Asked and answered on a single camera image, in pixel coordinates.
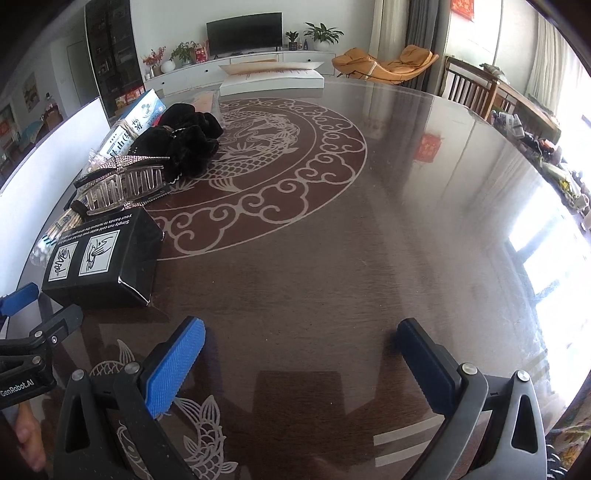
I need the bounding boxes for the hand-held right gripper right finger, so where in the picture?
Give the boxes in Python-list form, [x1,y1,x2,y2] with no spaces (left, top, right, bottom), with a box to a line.
[396,318,548,480]

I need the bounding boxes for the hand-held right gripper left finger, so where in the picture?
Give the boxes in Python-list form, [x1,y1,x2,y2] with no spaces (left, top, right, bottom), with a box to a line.
[54,316,207,480]

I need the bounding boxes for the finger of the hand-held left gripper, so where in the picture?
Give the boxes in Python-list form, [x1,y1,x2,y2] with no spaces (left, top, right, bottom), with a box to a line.
[0,305,84,357]
[0,283,40,317]

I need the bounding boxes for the black printed box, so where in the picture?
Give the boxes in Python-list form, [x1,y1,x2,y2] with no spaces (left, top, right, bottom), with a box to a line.
[41,206,165,308]

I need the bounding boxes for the person's left hand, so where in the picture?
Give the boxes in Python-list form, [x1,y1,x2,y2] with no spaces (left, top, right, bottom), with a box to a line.
[14,404,47,472]

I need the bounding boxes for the cotton swab pack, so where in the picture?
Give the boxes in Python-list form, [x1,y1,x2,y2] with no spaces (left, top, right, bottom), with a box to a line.
[30,203,88,268]

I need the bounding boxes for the silver hair claw clip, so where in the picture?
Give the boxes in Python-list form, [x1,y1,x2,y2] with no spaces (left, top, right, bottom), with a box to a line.
[74,154,172,217]

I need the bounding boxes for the dark patterned clothing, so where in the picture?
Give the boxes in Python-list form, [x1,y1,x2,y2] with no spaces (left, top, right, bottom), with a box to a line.
[545,440,573,480]

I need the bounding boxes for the blue and white box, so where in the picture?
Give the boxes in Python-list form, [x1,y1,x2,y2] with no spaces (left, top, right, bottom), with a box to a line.
[95,89,167,160]

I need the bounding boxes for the black fuzzy cloth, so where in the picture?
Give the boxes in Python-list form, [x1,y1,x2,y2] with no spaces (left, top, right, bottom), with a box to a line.
[124,102,225,182]

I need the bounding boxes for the red snack boxes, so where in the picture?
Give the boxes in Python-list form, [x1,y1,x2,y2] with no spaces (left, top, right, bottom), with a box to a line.
[115,88,143,109]

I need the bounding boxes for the clutter of small items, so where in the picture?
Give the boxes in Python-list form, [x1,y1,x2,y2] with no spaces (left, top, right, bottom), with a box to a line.
[492,111,591,232]

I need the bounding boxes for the black glass cabinet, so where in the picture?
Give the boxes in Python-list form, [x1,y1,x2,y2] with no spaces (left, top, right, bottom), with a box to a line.
[84,0,146,118]

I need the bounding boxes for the white television cabinet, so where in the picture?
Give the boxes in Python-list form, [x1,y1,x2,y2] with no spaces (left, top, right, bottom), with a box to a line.
[143,50,340,93]

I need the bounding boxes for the wooden sideboard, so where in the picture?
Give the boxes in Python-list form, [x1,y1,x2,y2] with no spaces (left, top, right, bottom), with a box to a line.
[480,62,564,144]

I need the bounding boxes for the dark wooden chair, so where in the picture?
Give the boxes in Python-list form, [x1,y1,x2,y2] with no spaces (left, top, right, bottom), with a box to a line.
[442,56,502,123]

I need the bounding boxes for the bushy potted plant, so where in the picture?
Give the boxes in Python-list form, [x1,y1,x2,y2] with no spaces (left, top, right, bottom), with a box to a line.
[170,41,199,66]

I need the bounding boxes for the flat white cardboard box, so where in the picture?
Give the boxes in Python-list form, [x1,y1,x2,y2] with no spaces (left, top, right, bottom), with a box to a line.
[218,61,326,97]

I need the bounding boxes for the orange lounge chair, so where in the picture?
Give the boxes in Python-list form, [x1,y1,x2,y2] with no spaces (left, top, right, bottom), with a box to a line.
[331,45,439,86]

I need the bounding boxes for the white curtain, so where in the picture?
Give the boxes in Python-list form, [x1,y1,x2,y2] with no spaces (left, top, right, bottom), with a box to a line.
[526,9,570,112]

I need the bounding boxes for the black television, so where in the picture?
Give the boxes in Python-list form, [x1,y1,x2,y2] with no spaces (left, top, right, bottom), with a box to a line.
[206,12,283,52]

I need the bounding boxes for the grey curtain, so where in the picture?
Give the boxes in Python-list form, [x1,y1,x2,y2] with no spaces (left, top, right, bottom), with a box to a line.
[406,0,444,90]

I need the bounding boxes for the large potted plant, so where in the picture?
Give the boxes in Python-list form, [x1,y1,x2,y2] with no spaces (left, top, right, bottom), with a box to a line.
[303,21,345,51]

